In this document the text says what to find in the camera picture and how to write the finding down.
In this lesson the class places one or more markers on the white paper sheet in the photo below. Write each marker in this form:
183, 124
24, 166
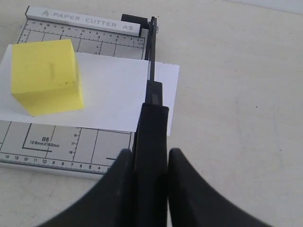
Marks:
113, 90

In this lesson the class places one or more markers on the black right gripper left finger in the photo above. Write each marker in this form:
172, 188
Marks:
107, 204

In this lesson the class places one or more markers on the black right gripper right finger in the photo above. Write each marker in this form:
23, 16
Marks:
193, 202

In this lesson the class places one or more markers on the yellow foam cube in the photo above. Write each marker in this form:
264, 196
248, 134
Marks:
45, 77

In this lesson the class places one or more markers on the black cutter blade arm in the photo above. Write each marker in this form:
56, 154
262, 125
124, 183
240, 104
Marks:
150, 151

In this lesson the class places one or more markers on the grey paper cutter base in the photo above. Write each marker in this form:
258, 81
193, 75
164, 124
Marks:
82, 152

